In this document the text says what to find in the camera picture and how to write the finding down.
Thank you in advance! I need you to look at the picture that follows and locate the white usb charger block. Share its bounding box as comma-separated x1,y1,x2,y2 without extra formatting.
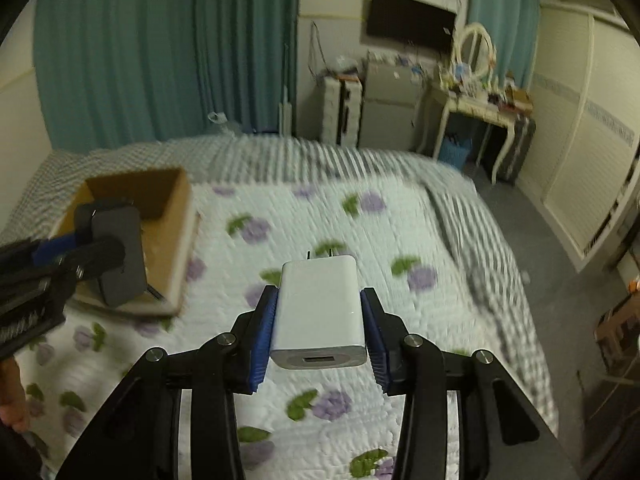
270,255,367,370

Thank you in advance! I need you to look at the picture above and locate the blue basket under table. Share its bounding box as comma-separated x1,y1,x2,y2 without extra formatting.
438,136,473,171

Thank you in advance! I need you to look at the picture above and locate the white louvered wardrobe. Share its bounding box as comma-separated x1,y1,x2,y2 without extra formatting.
518,3,639,270

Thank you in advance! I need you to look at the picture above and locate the black wallet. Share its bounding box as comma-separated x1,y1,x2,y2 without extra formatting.
74,200,148,308

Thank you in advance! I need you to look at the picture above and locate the white dressing table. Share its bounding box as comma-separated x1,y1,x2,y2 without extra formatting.
416,81,516,185

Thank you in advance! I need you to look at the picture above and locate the wall mounted black television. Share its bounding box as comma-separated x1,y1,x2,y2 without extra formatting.
366,0,457,54

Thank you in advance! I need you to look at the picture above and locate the teal window curtain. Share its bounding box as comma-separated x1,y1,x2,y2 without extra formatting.
34,0,298,153

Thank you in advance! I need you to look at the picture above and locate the person's hand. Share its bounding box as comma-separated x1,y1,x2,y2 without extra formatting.
0,358,30,434

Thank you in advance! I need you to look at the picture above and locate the grey striped suitcase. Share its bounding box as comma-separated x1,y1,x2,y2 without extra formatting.
497,115,537,184

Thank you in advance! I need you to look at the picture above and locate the teal curtain right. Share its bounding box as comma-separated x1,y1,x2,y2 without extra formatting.
468,0,540,88

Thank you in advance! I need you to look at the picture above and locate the brown cardboard box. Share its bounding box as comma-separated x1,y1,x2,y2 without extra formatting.
50,167,198,316

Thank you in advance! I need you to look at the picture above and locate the floral quilted bed cover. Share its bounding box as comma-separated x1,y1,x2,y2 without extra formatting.
1,136,559,470

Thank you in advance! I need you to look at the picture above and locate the oval vanity mirror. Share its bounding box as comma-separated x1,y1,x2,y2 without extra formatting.
451,22,497,81

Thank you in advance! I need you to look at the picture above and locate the small grey refrigerator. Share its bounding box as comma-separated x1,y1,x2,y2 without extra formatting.
359,62,424,151

